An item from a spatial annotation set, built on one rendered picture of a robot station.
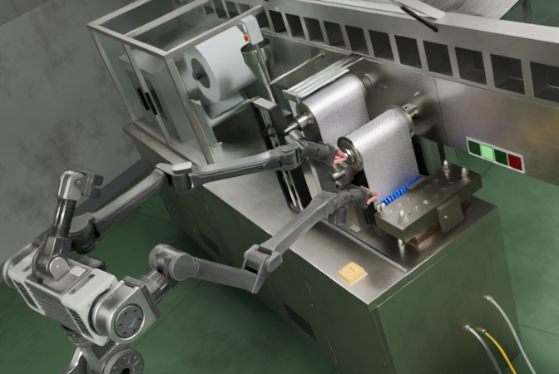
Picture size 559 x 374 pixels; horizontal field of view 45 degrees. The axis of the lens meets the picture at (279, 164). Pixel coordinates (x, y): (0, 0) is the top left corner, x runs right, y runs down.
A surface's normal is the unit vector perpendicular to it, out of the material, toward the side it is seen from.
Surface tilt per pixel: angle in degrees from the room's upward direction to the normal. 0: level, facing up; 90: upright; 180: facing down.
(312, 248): 0
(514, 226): 0
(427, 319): 90
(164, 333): 0
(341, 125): 92
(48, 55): 90
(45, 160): 90
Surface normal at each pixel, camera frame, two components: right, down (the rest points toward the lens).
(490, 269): 0.52, 0.29
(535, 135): -0.80, 0.49
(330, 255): -0.29, -0.82
